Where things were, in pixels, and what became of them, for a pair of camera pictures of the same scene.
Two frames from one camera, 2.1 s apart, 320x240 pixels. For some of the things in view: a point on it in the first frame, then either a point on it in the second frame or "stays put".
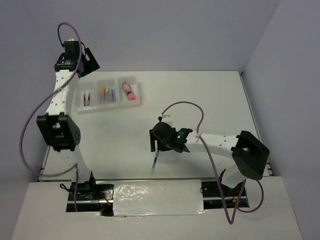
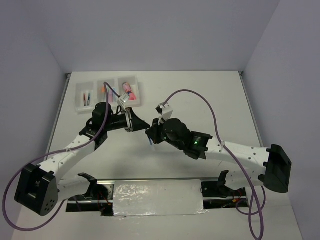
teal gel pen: [88, 100] stays put
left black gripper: [91, 64] → [133, 122]
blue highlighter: [114, 94] stays put
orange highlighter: [103, 94] stays put
